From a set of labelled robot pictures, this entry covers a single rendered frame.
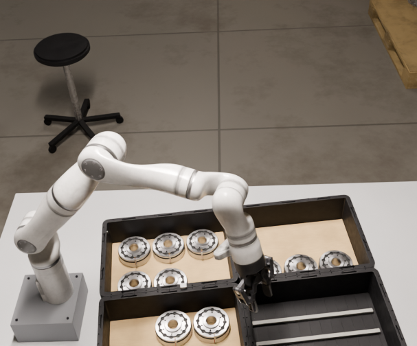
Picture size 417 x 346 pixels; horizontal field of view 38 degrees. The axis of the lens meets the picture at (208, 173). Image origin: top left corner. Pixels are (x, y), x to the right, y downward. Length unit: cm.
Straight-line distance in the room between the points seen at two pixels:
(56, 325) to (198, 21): 337
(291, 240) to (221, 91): 220
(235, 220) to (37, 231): 58
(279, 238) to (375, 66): 255
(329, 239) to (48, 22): 363
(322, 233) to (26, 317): 97
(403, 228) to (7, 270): 140
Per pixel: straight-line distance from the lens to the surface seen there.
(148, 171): 135
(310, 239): 198
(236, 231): 136
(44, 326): 192
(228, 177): 135
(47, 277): 184
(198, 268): 190
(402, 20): 466
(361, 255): 189
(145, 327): 179
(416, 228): 225
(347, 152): 358
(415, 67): 414
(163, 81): 418
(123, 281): 186
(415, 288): 208
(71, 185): 151
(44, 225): 163
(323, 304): 183
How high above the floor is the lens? 232
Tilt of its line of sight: 43 degrees down
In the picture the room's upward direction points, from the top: 4 degrees counter-clockwise
